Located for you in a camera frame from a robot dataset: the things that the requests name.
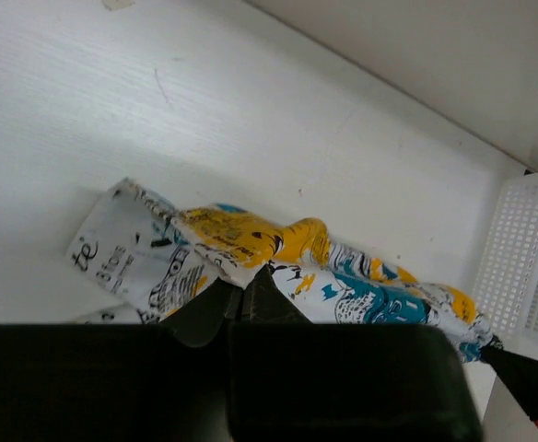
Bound patterned white shorts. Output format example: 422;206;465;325
66;179;502;362

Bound white plastic basket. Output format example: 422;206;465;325
473;173;538;352

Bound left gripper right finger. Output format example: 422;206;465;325
224;266;486;442

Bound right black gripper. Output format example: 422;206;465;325
481;345;538;429

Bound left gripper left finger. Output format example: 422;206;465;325
152;280;243;441

